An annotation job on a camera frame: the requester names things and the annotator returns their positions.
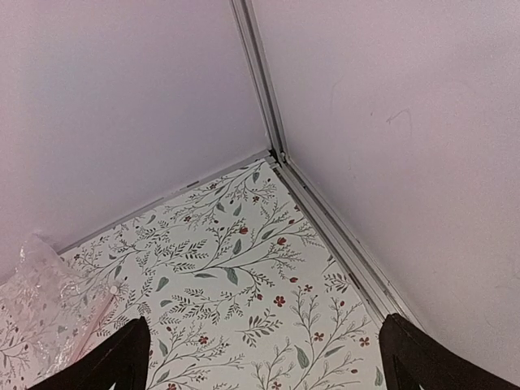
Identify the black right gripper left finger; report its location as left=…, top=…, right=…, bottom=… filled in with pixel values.
left=32, top=317, right=151, bottom=390

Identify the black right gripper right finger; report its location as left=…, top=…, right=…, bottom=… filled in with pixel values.
left=379, top=314, right=519, bottom=390

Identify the clear pink zip top bag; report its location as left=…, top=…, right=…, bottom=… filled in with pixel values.
left=1, top=236, right=119, bottom=389

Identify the floral patterned table mat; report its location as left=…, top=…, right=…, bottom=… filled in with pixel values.
left=62, top=160, right=386, bottom=389

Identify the aluminium table edge rail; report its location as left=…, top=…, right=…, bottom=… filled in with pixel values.
left=269, top=150, right=424, bottom=329

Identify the right rear aluminium frame post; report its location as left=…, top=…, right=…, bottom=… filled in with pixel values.
left=230, top=0, right=287, bottom=163

